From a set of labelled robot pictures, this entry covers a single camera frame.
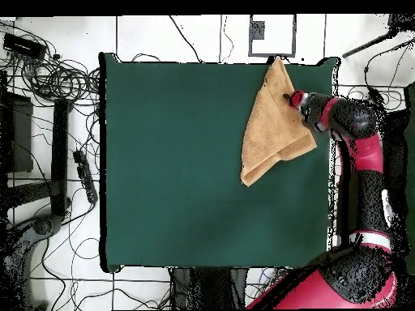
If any black adapter box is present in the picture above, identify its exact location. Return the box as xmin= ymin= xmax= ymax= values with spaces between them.
xmin=2 ymin=32 xmax=48 ymax=62

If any black tripod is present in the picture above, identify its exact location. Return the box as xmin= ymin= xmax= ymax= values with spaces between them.
xmin=340 ymin=12 xmax=415 ymax=58

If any black power strip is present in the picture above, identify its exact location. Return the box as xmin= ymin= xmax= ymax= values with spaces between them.
xmin=72 ymin=148 xmax=99 ymax=205

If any orange terry towel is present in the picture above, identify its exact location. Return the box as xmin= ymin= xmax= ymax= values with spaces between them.
xmin=240 ymin=55 xmax=318 ymax=188

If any black cable tangle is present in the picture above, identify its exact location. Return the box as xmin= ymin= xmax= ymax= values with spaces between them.
xmin=0 ymin=19 xmax=101 ymax=108

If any dark green table cloth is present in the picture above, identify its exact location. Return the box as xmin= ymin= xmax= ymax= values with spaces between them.
xmin=98 ymin=51 xmax=341 ymax=273

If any black metal stand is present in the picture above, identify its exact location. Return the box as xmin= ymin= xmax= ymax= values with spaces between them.
xmin=0 ymin=98 xmax=72 ymax=218

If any black inline cable adapter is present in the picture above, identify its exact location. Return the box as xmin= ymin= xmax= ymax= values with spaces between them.
xmin=367 ymin=87 xmax=387 ymax=106

